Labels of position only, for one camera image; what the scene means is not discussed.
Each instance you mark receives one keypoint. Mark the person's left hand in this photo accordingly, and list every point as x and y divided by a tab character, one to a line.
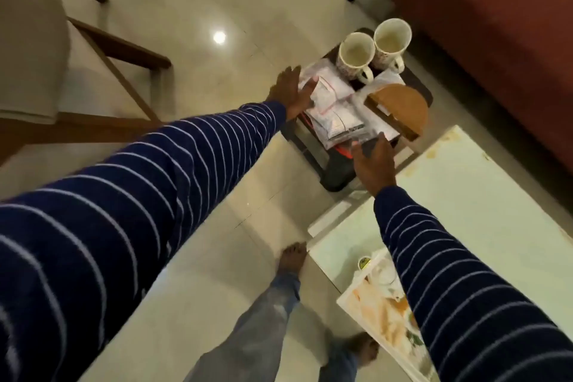
288	93

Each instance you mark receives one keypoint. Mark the person's right hand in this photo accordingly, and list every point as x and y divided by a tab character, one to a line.
375	167

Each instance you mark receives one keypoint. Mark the clear zip bag red seal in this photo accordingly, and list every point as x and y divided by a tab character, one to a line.
340	120
333	84

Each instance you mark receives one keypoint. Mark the wooden napkin holder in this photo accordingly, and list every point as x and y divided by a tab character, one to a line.
403	108

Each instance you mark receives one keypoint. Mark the white floral mug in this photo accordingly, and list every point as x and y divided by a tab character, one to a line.
391	42
356	55

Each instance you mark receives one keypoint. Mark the white paper napkins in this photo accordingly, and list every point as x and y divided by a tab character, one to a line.
380	81

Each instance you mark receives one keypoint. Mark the white floral tray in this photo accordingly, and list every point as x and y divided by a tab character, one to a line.
380	305

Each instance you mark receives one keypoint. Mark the person's left forearm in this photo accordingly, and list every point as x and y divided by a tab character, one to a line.
134	207

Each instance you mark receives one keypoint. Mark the person's right forearm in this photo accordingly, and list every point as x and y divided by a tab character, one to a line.
470	296

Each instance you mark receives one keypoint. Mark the person's right leg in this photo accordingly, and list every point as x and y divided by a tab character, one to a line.
344	359

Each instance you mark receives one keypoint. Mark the person's leg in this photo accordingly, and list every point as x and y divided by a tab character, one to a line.
255	332
344	359

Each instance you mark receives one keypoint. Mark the person's left leg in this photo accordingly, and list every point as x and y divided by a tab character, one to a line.
255	332

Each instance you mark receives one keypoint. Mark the black woven stool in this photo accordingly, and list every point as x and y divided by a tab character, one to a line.
340	171

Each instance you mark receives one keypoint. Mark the red sofa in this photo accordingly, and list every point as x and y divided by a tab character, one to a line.
492	14

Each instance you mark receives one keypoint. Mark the wooden chair beige cushion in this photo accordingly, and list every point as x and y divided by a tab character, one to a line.
27	37

